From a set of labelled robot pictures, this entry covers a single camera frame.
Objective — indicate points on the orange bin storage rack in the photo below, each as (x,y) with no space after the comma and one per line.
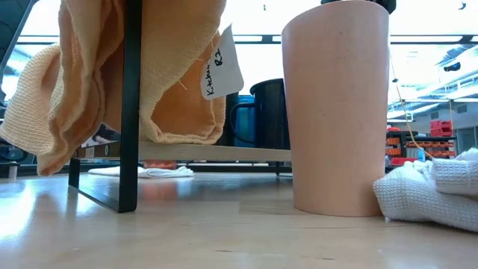
(429,145)

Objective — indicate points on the yellow waffle kitchen towel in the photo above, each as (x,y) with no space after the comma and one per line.
(74,93)

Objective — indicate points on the black ceiling light rail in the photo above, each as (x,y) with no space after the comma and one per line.
(267,39)

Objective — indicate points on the peach plastic cup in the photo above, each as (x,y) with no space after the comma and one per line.
(336,112)

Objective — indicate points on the white folded napkin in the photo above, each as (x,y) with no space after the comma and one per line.
(149,173)

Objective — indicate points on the white handwritten paper tag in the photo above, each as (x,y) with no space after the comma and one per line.
(222,67)

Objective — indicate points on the navy enamel mug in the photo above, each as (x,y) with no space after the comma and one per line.
(272,112)

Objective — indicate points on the light blue plastic mug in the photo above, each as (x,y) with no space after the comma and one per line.
(244,123)

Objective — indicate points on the wooden shelf black metal frame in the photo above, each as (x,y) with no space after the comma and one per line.
(128,112)

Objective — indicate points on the white checked waffle towel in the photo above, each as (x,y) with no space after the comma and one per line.
(418,198)

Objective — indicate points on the black ceiling camera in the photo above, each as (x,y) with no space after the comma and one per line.
(452,67)

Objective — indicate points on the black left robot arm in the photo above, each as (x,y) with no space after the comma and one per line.
(11,22)

